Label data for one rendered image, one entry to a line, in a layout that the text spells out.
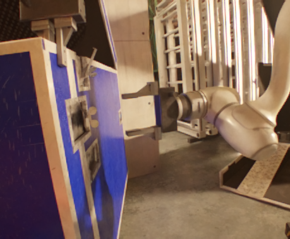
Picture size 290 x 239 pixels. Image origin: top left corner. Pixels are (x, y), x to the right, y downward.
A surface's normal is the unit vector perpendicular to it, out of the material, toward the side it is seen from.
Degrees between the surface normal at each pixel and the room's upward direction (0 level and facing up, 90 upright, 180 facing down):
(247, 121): 60
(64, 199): 90
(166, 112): 90
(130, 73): 90
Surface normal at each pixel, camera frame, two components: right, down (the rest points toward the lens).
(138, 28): 0.37, 0.14
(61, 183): 0.01, 0.18
